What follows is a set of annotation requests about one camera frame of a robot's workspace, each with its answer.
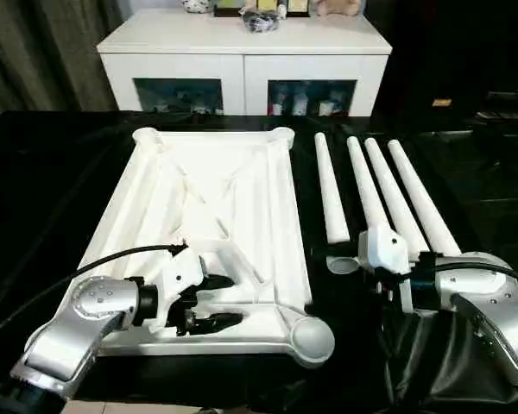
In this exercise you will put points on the black plastic mat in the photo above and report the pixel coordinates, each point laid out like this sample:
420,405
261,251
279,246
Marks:
479,172

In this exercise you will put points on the red and white container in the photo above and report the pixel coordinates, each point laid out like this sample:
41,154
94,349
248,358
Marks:
276,108

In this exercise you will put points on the dark grey curtain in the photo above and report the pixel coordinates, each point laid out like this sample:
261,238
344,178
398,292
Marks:
34,56

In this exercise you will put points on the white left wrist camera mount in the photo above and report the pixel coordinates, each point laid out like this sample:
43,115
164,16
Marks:
181,269

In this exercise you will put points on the white sideboard cabinet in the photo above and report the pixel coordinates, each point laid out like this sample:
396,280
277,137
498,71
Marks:
241,47

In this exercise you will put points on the white plastic table top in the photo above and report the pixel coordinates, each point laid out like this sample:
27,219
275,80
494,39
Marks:
224,194

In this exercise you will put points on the white plastic table leg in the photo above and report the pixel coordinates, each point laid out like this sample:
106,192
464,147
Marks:
330,190
418,194
388,185
362,172

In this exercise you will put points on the dark frame with yellow cards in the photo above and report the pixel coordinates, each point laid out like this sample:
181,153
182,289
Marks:
263,4

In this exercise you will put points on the black low cabinet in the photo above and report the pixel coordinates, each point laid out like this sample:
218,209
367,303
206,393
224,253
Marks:
457,52

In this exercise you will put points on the beige plush toy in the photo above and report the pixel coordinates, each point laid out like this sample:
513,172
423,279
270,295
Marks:
339,8

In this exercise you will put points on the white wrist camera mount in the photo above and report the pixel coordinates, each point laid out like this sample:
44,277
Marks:
181,269
384,250

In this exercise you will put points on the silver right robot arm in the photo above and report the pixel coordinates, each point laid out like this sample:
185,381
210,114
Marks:
492,319

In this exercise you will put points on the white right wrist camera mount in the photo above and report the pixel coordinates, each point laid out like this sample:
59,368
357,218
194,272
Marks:
384,250

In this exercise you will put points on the small yellow label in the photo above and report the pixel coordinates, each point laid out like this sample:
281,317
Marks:
441,103

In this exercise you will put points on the bag of black items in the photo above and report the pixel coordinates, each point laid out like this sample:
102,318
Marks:
261,21

